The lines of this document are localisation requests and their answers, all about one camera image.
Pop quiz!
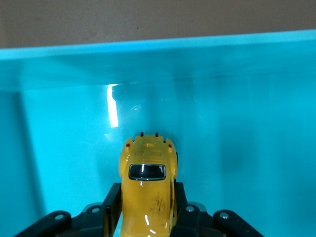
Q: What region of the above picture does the turquoise plastic bin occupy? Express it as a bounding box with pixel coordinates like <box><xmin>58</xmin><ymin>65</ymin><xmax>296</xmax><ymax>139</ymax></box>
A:
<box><xmin>0</xmin><ymin>29</ymin><xmax>316</xmax><ymax>237</ymax></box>

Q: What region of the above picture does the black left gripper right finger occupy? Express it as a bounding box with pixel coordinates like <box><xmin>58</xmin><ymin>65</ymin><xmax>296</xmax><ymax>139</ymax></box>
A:
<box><xmin>170</xmin><ymin>182</ymin><xmax>265</xmax><ymax>237</ymax></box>

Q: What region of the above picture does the yellow beetle toy car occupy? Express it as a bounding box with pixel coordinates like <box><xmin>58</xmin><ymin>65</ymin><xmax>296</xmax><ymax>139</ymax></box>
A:
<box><xmin>118</xmin><ymin>131</ymin><xmax>179</xmax><ymax>237</ymax></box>

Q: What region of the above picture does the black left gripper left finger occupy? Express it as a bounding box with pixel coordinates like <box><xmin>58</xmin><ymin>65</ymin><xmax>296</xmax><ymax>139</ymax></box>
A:
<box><xmin>14</xmin><ymin>182</ymin><xmax>123</xmax><ymax>237</ymax></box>

